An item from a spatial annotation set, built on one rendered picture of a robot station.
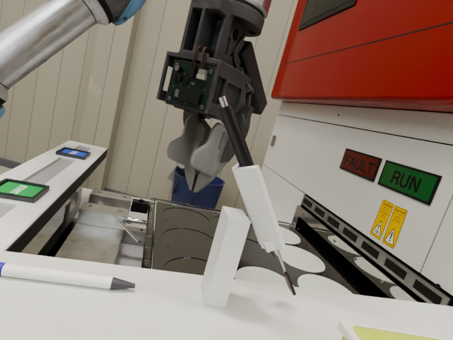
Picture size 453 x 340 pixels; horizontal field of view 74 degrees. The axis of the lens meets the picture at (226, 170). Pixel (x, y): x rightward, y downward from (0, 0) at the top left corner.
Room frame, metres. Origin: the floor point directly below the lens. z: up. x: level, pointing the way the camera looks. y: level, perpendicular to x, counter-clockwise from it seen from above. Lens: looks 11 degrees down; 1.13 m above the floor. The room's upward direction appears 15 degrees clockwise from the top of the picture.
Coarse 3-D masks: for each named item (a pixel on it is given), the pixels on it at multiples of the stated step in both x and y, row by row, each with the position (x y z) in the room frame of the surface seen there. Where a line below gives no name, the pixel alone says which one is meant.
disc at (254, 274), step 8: (240, 272) 0.44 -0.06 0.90; (248, 272) 0.44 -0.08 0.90; (256, 272) 0.45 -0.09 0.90; (264, 272) 0.46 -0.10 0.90; (272, 272) 0.46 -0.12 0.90; (248, 280) 0.42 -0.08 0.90; (256, 280) 0.42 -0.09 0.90; (264, 280) 0.43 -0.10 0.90; (272, 280) 0.44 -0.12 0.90; (280, 280) 0.44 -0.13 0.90
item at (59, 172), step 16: (64, 144) 0.69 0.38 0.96; (80, 144) 0.73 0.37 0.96; (32, 160) 0.52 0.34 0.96; (48, 160) 0.54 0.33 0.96; (64, 160) 0.58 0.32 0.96; (80, 160) 0.60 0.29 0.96; (0, 176) 0.41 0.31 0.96; (16, 176) 0.42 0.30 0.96; (32, 176) 0.45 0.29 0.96; (48, 176) 0.47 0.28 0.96; (64, 176) 0.48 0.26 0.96; (48, 192) 0.40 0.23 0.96; (0, 208) 0.33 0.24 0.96; (16, 208) 0.33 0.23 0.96; (32, 208) 0.34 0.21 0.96; (0, 224) 0.29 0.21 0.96; (16, 224) 0.30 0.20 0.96; (0, 240) 0.26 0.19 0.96
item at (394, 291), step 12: (300, 216) 0.77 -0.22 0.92; (312, 216) 0.72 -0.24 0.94; (324, 228) 0.66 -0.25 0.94; (336, 240) 0.61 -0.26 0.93; (348, 252) 0.57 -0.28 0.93; (360, 252) 0.55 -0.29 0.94; (360, 264) 0.53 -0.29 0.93; (372, 264) 0.51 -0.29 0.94; (372, 276) 0.50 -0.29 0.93; (384, 276) 0.47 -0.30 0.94; (384, 288) 0.47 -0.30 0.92; (396, 288) 0.45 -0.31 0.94; (408, 300) 0.42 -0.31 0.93; (420, 300) 0.42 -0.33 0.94
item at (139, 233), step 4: (132, 228) 0.59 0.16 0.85; (136, 228) 0.59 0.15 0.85; (140, 228) 0.60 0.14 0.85; (124, 232) 0.57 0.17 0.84; (136, 232) 0.58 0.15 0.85; (140, 232) 0.58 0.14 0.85; (144, 232) 0.58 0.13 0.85; (124, 236) 0.57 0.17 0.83; (128, 236) 0.57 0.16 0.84; (140, 236) 0.58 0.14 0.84; (144, 236) 0.58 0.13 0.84; (124, 240) 0.57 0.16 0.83; (128, 240) 0.58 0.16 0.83; (132, 240) 0.58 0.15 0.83; (136, 244) 0.58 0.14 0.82; (140, 244) 0.58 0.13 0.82
